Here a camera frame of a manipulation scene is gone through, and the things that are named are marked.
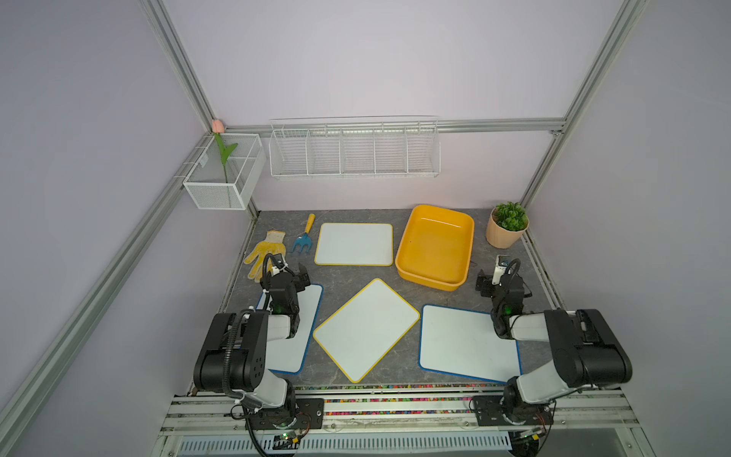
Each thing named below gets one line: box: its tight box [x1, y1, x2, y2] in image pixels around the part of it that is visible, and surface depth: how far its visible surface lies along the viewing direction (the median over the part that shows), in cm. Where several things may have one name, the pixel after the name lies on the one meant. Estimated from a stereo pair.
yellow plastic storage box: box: [395, 204, 475, 293], surface depth 112 cm
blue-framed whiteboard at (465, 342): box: [418, 303, 523, 383], surface depth 88 cm
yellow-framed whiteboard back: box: [314, 222, 395, 267], surface depth 115 cm
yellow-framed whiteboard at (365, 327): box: [313, 278, 421, 384], surface depth 91 cm
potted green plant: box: [485, 200, 531, 250], surface depth 103 cm
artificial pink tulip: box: [211, 119, 238, 184], surface depth 92 cm
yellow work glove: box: [242, 230, 287, 283], surface depth 111 cm
